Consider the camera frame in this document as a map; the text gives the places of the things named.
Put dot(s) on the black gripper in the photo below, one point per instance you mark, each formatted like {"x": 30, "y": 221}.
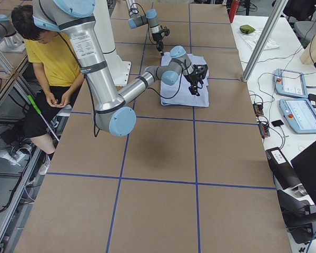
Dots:
{"x": 158, "y": 41}
{"x": 193, "y": 80}

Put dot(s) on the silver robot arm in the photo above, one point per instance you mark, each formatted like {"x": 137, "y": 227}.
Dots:
{"x": 88, "y": 26}
{"x": 139, "y": 17}

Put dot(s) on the folded green cloth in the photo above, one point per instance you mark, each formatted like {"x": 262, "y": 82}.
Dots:
{"x": 246, "y": 29}

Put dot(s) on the upper teach pendant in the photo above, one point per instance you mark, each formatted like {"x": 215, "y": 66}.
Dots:
{"x": 290, "y": 83}

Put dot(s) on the teach pendant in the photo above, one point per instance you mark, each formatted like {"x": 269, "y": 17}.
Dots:
{"x": 290, "y": 83}
{"x": 299, "y": 114}

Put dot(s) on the person in yellow shirt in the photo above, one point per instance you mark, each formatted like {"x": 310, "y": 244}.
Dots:
{"x": 57, "y": 72}

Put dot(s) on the lower teach pendant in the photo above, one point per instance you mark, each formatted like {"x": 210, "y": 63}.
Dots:
{"x": 299, "y": 114}

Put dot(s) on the black monitor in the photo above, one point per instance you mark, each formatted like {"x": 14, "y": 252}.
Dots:
{"x": 304, "y": 165}

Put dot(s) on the grey aluminium post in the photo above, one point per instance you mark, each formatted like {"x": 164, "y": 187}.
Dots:
{"x": 266, "y": 33}

